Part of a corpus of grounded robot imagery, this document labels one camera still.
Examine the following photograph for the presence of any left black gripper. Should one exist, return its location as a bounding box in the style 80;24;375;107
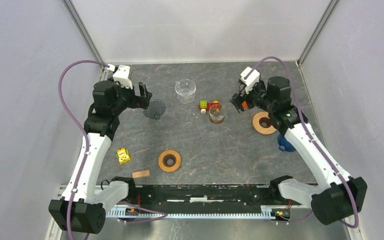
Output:
110;77;152;115

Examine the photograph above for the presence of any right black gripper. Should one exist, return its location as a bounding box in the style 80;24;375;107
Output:
229;80;275;115

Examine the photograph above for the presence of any small glass beaker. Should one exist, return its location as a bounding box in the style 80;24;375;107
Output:
208;104;226;125

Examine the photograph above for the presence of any blue plastic dripper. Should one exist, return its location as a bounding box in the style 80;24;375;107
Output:
277;134;296;153

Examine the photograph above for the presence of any wooden ring stand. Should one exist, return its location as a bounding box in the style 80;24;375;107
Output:
252;111;276;135
158;150;182;173

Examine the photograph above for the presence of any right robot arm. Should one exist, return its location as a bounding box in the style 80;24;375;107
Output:
230;76;368;228

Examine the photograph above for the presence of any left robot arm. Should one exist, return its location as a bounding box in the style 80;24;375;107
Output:
48;80;152;234

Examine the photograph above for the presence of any smoky grey dripper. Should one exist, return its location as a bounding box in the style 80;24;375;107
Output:
142;99;166;120

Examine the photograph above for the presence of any clear plastic dripper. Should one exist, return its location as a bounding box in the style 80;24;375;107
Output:
174;79;197;104

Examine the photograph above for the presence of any toy brick car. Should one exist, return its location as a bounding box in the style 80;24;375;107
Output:
197;100;222;114

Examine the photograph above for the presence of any yellow juice carton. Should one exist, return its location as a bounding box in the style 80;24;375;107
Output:
116;147;131;165

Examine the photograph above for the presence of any small wooden block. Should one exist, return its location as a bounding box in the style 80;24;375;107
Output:
132;169;150;179

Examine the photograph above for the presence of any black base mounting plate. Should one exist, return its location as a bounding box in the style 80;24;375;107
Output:
124;184;296;215

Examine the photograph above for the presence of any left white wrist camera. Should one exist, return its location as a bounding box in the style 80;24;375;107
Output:
112;65;133;90

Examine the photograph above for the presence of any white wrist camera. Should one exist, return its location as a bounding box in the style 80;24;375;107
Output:
112;65;133;90
239;66;261;94

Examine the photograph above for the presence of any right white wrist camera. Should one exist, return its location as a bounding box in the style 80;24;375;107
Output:
239;66;261;94

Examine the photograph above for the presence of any white slotted cable duct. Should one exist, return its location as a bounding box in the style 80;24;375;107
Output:
106;205;291;221

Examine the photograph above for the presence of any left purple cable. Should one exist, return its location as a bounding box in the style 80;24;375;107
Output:
58;59;168;240

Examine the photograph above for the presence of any purple cable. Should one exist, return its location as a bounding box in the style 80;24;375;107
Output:
243;56;360;229
58;59;168;240

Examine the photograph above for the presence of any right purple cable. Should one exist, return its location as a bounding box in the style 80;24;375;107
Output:
243;56;360;229

